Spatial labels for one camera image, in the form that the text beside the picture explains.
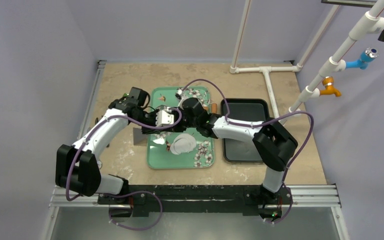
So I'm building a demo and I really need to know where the black baking tray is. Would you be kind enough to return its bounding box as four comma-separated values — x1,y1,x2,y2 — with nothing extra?
222,98,270,164

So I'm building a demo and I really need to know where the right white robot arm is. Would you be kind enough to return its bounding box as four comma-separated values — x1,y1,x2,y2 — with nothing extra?
173,98,298,204

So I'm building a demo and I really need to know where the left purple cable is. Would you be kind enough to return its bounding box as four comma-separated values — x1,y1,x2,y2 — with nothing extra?
65,106,184,232

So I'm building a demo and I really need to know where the aluminium frame rail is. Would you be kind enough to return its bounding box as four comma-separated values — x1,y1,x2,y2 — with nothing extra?
39,59,108,240

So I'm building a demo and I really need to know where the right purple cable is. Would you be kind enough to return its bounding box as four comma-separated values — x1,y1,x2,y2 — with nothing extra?
178,78,315,225

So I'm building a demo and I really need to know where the purple cable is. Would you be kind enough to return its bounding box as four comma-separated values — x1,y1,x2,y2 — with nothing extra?
178,78,315,225
65,106,184,232

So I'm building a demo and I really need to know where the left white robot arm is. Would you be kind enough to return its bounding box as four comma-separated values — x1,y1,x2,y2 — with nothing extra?
55,87,156,205

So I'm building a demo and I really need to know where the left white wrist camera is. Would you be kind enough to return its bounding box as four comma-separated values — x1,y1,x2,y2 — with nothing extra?
155,110,175,127

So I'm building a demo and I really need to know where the blue faucet tap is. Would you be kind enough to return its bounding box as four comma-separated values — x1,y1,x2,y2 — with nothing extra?
345,47,379,70

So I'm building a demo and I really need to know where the metal scraper wooden handle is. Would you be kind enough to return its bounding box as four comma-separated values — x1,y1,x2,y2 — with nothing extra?
132,127,148,146

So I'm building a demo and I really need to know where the orange faucet tap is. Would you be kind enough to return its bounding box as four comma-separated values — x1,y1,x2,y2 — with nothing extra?
320,76,342,97

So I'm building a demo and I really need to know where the green floral tray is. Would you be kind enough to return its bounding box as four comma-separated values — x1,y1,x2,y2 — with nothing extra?
147,86,215,170

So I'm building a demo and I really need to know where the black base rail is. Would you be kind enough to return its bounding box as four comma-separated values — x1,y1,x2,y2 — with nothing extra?
97,185,294,222

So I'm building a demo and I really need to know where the white pvc pipe frame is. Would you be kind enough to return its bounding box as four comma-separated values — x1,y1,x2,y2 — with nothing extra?
228,0,384,117

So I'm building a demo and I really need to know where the wooden rolling pin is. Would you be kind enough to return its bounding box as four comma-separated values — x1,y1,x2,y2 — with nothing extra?
204,103,218,114

